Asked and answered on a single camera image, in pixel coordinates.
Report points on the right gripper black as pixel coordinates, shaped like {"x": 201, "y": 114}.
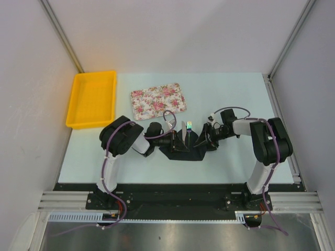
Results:
{"x": 203, "y": 138}

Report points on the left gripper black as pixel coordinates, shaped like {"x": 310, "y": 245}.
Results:
{"x": 175, "y": 144}

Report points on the iridescent green fork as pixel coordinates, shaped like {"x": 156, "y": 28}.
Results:
{"x": 189, "y": 130}

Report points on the silver table knife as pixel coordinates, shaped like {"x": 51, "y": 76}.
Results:
{"x": 184, "y": 131}

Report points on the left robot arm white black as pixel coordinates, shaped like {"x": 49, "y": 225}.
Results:
{"x": 119, "y": 137}

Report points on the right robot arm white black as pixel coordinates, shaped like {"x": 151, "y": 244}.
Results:
{"x": 271, "y": 146}

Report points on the floral pattern tray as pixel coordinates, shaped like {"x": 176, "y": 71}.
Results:
{"x": 151, "y": 102}

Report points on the yellow plastic bin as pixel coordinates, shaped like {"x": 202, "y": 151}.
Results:
{"x": 92, "y": 100}

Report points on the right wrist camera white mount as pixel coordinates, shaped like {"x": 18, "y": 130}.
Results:
{"x": 213, "y": 122}

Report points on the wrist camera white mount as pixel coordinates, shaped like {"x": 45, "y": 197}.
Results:
{"x": 213, "y": 122}
{"x": 171, "y": 124}

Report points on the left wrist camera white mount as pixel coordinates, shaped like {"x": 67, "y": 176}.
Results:
{"x": 171, "y": 124}

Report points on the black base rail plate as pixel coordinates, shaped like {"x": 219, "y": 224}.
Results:
{"x": 171, "y": 199}

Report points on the right aluminium frame post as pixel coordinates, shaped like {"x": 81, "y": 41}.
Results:
{"x": 302, "y": 18}

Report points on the aluminium frame post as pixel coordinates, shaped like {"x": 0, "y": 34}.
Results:
{"x": 55, "y": 23}
{"x": 302, "y": 18}

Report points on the white slotted cable duct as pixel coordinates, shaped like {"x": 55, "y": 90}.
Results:
{"x": 94, "y": 217}

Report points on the left aluminium frame post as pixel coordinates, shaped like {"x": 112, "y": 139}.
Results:
{"x": 55, "y": 23}

